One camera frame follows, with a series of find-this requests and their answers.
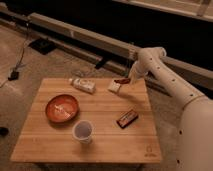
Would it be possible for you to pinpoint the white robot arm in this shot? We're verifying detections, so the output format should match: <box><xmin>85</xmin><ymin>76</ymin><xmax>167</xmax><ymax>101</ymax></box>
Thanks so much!
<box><xmin>129</xmin><ymin>47</ymin><xmax>213</xmax><ymax>171</ymax></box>

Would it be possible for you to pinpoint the white sponge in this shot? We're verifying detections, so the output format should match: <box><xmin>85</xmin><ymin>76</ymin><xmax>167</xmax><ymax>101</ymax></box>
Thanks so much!
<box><xmin>108</xmin><ymin>81</ymin><xmax>121</xmax><ymax>93</ymax></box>

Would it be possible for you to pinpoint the white plastic cup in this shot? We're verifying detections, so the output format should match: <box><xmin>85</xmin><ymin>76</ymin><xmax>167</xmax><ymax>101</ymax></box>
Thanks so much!
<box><xmin>72</xmin><ymin>120</ymin><xmax>93</xmax><ymax>144</ymax></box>

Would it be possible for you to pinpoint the white plastic bottle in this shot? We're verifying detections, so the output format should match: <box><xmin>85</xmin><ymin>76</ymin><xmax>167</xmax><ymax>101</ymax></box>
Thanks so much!
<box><xmin>69</xmin><ymin>78</ymin><xmax>95</xmax><ymax>93</ymax></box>

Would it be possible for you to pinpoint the orange bowl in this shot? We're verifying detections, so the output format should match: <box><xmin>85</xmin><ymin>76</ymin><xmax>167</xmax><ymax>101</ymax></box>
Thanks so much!
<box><xmin>45</xmin><ymin>94</ymin><xmax>79</xmax><ymax>123</ymax></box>

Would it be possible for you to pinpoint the dark chocolate bar packet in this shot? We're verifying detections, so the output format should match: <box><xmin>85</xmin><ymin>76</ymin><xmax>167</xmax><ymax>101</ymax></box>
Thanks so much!
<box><xmin>117</xmin><ymin>110</ymin><xmax>139</xmax><ymax>129</ymax></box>

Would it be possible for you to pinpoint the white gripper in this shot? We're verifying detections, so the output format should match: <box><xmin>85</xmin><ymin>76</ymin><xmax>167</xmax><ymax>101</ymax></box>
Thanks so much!
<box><xmin>128</xmin><ymin>61</ymin><xmax>144</xmax><ymax>84</ymax></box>

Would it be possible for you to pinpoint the black cable with plug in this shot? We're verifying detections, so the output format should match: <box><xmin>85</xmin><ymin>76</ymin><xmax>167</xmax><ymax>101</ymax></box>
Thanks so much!
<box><xmin>7</xmin><ymin>23</ymin><xmax>31</xmax><ymax>81</ymax></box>

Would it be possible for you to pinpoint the wooden table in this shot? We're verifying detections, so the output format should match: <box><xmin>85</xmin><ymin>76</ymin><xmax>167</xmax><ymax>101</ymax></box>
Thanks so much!
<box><xmin>11</xmin><ymin>78</ymin><xmax>162</xmax><ymax>164</ymax></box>

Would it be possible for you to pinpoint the black floor plate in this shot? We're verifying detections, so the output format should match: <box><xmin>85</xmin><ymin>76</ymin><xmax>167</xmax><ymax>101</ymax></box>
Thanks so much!
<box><xmin>29</xmin><ymin>38</ymin><xmax>56</xmax><ymax>55</ymax></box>

